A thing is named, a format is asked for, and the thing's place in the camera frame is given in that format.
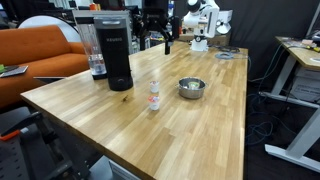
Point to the white round chair back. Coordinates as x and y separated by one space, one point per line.
63 25

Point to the white printed box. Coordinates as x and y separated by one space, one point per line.
306 86

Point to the grey tablet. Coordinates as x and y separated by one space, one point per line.
15 71

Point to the white frame wooden desk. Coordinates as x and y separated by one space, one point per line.
300 55

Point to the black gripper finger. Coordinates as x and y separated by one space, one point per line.
168 46
143 40

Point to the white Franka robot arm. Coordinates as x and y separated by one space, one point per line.
201 20

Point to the black metal cart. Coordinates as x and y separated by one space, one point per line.
30 153

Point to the stainless steel pot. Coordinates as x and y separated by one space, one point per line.
191 93

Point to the small clear bottle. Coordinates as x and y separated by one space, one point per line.
154 103

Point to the orange sofa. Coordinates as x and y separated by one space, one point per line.
36 60

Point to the black flat board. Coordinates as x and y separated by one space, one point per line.
48 79

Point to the small brown scrap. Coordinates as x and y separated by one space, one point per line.
125 98

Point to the black Keurig coffee maker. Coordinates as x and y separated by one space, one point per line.
115 56

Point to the grey floor bin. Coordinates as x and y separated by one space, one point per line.
115 170

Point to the coffee pod multicolour lid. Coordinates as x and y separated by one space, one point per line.
154 87

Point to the clear water reservoir black lid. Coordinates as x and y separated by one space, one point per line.
95 63

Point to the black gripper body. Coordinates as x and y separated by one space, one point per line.
156 15

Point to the small orange object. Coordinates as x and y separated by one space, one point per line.
95 7

